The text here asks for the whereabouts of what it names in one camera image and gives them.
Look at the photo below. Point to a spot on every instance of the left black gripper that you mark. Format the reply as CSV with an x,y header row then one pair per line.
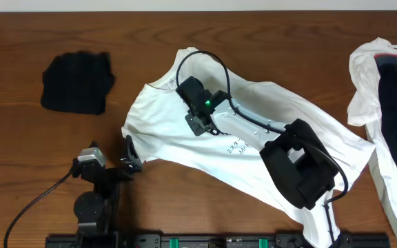
x,y
112,171

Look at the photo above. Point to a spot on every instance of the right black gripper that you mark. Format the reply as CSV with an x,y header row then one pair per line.
x,y
196,129

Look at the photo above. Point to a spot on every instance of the white robot print t-shirt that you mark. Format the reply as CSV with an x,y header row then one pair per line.
x,y
156,122

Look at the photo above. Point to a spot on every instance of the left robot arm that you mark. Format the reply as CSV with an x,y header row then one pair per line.
x,y
96,210

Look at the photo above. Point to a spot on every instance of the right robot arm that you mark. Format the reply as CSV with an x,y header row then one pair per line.
x,y
296,160

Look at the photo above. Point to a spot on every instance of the folded black cloth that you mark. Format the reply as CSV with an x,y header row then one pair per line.
x,y
78,82

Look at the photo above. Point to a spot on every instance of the plain white t-shirt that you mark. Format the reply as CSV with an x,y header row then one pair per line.
x,y
365,110

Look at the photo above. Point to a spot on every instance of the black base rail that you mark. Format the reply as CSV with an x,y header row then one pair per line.
x,y
219,241

